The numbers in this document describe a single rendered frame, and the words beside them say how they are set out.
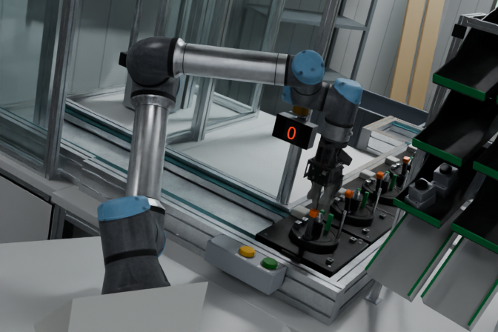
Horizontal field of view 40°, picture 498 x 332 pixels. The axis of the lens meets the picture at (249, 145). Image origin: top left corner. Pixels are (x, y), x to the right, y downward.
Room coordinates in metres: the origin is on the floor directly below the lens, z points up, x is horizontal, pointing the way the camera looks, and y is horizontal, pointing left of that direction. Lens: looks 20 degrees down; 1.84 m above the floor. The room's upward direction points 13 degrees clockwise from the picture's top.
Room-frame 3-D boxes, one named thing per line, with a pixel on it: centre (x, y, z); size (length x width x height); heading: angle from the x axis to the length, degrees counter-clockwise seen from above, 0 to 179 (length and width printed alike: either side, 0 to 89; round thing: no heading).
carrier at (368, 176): (2.17, -0.47, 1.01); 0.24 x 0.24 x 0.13; 61
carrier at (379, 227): (1.96, -0.36, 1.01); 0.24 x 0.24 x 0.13; 61
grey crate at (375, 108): (3.83, -0.67, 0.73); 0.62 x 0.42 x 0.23; 61
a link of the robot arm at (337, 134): (1.69, -0.21, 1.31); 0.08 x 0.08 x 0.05
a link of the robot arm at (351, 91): (1.69, -0.21, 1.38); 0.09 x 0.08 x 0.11; 82
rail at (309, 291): (1.73, 0.08, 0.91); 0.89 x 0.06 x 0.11; 61
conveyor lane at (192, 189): (1.90, 0.02, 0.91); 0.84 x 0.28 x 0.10; 61
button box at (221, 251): (1.59, -0.06, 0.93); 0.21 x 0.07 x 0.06; 61
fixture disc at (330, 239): (1.73, -0.24, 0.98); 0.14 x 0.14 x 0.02
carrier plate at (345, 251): (1.73, -0.24, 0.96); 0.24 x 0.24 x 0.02; 61
